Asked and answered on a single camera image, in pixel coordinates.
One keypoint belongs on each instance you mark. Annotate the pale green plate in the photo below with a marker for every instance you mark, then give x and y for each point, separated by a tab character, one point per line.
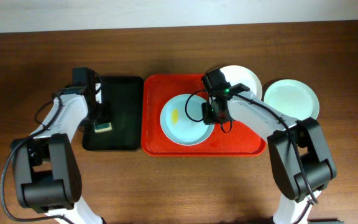
292	98

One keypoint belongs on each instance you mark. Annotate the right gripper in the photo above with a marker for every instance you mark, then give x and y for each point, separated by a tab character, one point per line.
211	118

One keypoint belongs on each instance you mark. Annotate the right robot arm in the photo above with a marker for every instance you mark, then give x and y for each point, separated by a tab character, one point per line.
302	163

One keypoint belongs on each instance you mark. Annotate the green and yellow sponge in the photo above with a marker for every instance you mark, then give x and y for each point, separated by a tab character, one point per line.
102	127

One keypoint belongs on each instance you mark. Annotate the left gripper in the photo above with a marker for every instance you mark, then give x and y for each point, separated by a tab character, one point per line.
101	115

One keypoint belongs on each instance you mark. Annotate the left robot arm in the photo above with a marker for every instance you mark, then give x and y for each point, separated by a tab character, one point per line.
46	175

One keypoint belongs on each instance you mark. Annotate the red plastic tray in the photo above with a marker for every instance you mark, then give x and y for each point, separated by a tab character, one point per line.
158	89

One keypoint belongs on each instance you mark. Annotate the light blue plate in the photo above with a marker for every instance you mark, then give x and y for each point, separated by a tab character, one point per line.
176	124

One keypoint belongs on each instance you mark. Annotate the black rectangular tray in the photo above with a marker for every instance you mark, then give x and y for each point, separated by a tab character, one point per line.
123	97

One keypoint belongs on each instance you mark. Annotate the white plate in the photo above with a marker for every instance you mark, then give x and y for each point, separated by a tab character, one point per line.
235	74

